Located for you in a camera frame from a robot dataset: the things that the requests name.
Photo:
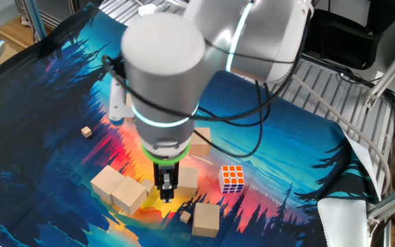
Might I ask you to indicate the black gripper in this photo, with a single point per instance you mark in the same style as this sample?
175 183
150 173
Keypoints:
156 168

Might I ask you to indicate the small wooden cube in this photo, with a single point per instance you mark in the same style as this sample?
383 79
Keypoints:
86 131
185 217
148 186

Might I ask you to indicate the Rubik's cube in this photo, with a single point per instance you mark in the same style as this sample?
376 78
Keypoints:
231 179

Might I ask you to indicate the forest sunset printed cloth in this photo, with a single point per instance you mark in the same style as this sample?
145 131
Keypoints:
303 144

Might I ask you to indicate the white flat device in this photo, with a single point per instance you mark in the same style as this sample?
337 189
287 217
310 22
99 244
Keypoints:
147 9

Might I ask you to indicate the aluminium extrusion rack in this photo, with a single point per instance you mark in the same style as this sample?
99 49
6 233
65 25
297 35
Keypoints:
55 17

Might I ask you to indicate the black office chair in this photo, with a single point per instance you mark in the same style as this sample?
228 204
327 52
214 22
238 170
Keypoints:
348 41

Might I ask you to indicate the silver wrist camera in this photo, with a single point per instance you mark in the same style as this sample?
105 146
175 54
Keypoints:
117 103

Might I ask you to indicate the aluminium frame bar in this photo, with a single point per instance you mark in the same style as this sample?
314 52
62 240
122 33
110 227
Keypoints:
393 202
391 72

